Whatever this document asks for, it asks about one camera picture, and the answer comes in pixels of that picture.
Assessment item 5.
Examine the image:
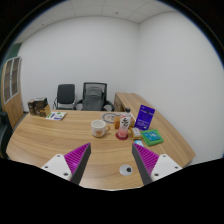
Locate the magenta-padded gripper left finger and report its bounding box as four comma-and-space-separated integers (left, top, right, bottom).
40, 142, 93, 186

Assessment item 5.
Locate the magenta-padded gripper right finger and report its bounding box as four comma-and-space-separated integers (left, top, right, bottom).
131, 142, 184, 186

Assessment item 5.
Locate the flat green box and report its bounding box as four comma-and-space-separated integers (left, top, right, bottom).
140, 128, 165, 147

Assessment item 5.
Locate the white round desk grommet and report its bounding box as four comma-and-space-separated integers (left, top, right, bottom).
118, 163, 133, 177

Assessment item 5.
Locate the small tan box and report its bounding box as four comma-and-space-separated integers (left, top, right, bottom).
130, 126, 143, 141

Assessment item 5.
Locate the white green leaflet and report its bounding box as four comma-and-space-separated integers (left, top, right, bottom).
45, 111, 68, 121

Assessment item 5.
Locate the purple card box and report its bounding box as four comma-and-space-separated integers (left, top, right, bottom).
134, 104, 156, 131

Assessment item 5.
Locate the white patterned mug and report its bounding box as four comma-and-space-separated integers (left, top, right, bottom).
90, 119, 111, 139

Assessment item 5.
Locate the flat round red coaster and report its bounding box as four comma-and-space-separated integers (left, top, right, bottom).
115, 130, 130, 141

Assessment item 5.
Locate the small orange box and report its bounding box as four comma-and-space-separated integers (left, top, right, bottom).
113, 115, 122, 130

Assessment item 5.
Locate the black armchair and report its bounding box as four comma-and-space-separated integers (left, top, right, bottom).
0, 110, 14, 158

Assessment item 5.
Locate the round grey patterned disc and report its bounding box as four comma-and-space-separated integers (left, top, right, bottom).
101, 111, 123, 124

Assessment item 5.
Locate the wooden side desk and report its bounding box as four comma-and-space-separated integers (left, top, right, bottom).
113, 91, 158, 116

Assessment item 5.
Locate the black mesh office chair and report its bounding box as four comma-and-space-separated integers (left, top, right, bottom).
73, 81, 115, 112

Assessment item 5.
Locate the wooden shelf cabinet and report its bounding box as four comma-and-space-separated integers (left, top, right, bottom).
0, 55, 25, 129

